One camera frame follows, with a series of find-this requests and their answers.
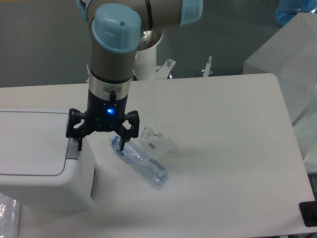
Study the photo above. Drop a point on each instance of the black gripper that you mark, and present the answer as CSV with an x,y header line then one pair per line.
x,y
104,111

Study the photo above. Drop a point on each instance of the white push-lid trash can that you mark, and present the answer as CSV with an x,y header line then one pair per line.
x,y
39,166

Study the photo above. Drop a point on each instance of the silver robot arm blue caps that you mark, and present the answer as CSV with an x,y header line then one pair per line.
x,y
151,15

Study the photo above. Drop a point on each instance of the crumpled white plastic wrapper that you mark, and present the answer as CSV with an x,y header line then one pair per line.
x,y
155,142

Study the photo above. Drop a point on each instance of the clear blue plastic bottle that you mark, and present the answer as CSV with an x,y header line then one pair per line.
x,y
149,168

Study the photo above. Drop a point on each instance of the silver table clamp bolt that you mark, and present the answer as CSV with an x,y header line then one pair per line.
x,y
207,71

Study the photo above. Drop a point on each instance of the clear plastic bag lower left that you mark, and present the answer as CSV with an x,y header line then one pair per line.
x,y
10,211

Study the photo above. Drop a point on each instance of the translucent white storage box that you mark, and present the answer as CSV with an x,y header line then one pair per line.
x,y
291,55

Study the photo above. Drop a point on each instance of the blue plastic bag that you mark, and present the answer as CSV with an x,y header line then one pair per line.
x,y
287,9

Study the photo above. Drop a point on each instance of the black device at table edge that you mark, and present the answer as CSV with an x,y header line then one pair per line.
x,y
309,213

